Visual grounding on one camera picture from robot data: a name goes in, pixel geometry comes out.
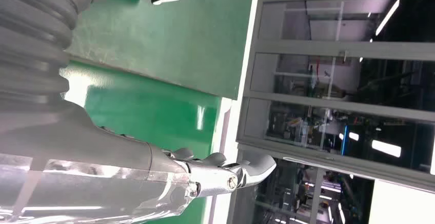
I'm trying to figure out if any dark green table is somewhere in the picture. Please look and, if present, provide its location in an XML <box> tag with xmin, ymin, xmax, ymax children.
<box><xmin>65</xmin><ymin>0</ymin><xmax>256</xmax><ymax>100</ymax></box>

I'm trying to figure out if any green conveyor belt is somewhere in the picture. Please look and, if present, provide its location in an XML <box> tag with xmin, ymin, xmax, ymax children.
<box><xmin>60</xmin><ymin>60</ymin><xmax>239</xmax><ymax>224</ymax></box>

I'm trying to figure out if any grey framed glass partition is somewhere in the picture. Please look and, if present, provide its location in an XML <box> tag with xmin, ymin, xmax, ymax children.
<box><xmin>227</xmin><ymin>0</ymin><xmax>435</xmax><ymax>224</ymax></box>

